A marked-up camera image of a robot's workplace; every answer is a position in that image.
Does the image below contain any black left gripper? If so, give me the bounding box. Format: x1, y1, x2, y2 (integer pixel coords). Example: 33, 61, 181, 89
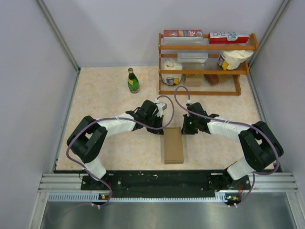
145, 113, 164, 135

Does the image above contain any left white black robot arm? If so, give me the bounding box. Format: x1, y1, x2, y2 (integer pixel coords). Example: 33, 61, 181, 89
67, 100, 167, 189

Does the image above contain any purple cable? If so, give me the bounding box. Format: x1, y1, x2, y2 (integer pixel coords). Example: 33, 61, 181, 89
173, 85, 281, 208
65, 95, 175, 209

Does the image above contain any red white wrap box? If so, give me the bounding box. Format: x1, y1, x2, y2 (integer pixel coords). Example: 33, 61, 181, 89
208, 32, 249, 44

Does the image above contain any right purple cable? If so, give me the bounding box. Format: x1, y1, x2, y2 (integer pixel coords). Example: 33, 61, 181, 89
173, 85, 281, 208

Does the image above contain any green glass bottle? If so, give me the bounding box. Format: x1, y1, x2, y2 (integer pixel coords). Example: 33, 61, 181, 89
127, 68, 140, 94

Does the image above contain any brown red block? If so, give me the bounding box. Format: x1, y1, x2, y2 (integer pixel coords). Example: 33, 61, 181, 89
204, 74, 220, 85

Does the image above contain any red foil box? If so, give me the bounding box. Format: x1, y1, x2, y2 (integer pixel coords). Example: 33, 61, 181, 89
163, 30, 203, 39

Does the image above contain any wooden shelf rack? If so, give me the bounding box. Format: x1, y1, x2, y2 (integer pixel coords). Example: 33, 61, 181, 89
158, 33, 259, 96

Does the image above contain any white bag left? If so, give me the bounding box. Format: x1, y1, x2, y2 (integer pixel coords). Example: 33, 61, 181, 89
161, 59, 183, 86

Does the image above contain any silver foil box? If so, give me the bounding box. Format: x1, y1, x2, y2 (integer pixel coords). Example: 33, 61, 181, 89
177, 52, 209, 63

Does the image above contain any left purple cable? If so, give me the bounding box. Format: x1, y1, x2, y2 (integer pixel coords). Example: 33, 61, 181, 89
65, 95, 175, 209

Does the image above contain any brown cardboard box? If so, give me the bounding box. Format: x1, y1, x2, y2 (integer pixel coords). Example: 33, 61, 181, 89
163, 127, 184, 164

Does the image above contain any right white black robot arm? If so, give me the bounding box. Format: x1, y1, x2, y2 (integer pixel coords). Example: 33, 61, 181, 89
182, 102, 284, 189

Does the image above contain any tan block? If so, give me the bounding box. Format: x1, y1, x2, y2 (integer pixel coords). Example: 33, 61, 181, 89
184, 74, 203, 86

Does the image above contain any large white flour bag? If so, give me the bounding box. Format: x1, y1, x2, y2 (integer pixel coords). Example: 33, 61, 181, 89
218, 50, 254, 71

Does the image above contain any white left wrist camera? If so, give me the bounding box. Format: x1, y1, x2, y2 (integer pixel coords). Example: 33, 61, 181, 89
155, 98, 167, 117

